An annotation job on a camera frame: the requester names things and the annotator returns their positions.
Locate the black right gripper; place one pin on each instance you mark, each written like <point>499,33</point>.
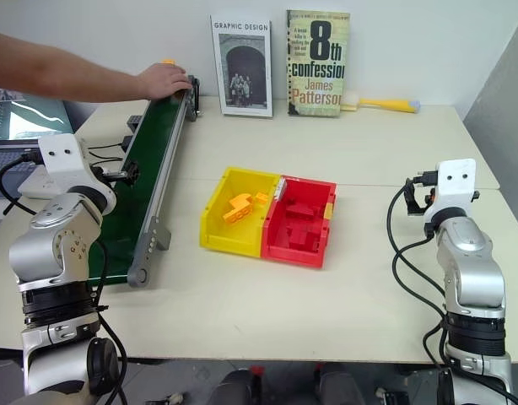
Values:
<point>427,202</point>

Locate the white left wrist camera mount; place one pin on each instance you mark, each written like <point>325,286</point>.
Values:
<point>58,158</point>

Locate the grey partition panel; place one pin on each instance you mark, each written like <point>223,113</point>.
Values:
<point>499,105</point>

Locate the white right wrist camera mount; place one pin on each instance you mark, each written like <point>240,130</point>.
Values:
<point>453,185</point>

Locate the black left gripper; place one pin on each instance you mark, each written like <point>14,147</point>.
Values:
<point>104,172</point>

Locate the graphic design book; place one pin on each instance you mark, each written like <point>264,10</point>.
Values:
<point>244,67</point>

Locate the red plastic bin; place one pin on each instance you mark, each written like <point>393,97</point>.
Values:
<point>292,249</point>

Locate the small orange building block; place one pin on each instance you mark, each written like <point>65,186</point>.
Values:
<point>261,197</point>

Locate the small yellow building block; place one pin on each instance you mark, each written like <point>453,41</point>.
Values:
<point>169,62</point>

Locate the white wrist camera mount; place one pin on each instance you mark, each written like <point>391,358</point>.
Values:
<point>453,185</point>
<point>58,158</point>

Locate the green conveyor belt grey frame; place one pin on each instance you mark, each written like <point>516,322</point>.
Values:
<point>158,139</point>

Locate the yellow sponge bottle brush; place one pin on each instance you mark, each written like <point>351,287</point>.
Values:
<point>385,104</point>

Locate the open laptop computer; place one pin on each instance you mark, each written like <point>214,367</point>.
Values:
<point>18,122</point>

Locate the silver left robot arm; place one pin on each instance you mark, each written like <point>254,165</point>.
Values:
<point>44,253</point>

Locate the person's bare hand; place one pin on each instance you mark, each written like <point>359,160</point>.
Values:
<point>166,82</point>

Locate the yellow plastic bin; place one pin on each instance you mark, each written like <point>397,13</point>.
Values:
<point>225,219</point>

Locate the large orange building block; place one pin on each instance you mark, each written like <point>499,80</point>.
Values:
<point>239,208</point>

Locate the red building block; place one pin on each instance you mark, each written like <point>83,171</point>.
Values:
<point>300,211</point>
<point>303,237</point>

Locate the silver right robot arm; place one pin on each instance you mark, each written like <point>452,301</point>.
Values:
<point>470,270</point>

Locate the person's bare forearm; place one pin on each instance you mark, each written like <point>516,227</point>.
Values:
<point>52,71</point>

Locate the dark rounded shape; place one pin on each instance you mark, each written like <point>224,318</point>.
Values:
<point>337,384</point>
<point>235,388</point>

